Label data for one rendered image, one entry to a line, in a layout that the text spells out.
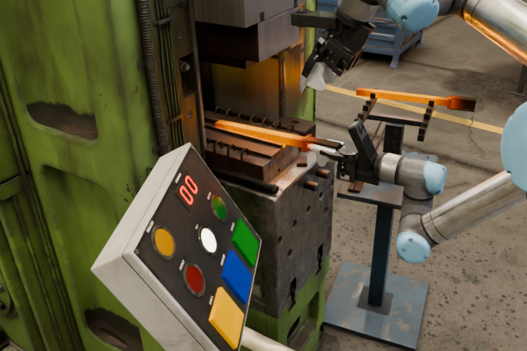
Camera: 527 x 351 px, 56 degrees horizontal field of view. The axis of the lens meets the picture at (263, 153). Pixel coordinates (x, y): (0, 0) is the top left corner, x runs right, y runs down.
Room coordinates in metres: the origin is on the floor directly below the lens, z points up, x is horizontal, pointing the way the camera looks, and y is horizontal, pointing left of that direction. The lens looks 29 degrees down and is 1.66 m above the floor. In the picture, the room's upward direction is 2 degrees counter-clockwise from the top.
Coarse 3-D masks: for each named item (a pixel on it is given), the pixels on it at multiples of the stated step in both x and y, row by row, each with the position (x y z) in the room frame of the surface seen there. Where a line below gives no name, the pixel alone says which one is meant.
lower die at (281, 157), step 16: (208, 112) 1.50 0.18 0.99; (208, 128) 1.38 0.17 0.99; (224, 128) 1.36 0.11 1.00; (272, 128) 1.36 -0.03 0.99; (208, 144) 1.30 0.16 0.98; (224, 144) 1.28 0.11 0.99; (240, 144) 1.27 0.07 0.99; (256, 144) 1.27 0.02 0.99; (272, 144) 1.25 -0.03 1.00; (208, 160) 1.26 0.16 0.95; (224, 160) 1.23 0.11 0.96; (240, 160) 1.20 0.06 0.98; (256, 160) 1.19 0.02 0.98; (272, 160) 1.20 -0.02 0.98; (288, 160) 1.27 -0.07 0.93; (256, 176) 1.17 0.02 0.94; (272, 176) 1.20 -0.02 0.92
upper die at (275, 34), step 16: (272, 16) 1.22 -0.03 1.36; (288, 16) 1.28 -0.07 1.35; (208, 32) 1.24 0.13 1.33; (224, 32) 1.21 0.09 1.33; (240, 32) 1.19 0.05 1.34; (256, 32) 1.16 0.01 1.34; (272, 32) 1.21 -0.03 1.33; (288, 32) 1.28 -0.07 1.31; (208, 48) 1.24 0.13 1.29; (224, 48) 1.21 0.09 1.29; (240, 48) 1.19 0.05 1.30; (256, 48) 1.16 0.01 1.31; (272, 48) 1.21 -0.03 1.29
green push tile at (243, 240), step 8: (240, 224) 0.83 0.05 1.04; (240, 232) 0.81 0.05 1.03; (248, 232) 0.83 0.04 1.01; (232, 240) 0.78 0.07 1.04; (240, 240) 0.79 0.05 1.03; (248, 240) 0.81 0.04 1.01; (256, 240) 0.84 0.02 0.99; (240, 248) 0.77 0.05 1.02; (248, 248) 0.79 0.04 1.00; (256, 248) 0.82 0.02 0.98; (248, 256) 0.77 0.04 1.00
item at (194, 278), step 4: (188, 268) 0.62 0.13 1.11; (192, 268) 0.63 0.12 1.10; (196, 268) 0.64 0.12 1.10; (188, 272) 0.61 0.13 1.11; (192, 272) 0.62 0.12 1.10; (196, 272) 0.63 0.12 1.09; (188, 276) 0.61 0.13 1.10; (192, 276) 0.61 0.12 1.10; (196, 276) 0.62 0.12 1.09; (200, 276) 0.63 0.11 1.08; (188, 280) 0.60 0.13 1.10; (192, 280) 0.61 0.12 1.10; (196, 280) 0.61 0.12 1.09; (200, 280) 0.62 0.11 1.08; (192, 284) 0.60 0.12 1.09; (196, 284) 0.61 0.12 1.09; (200, 284) 0.61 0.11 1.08; (192, 288) 0.59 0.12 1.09; (196, 288) 0.60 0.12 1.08; (200, 288) 0.61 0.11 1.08
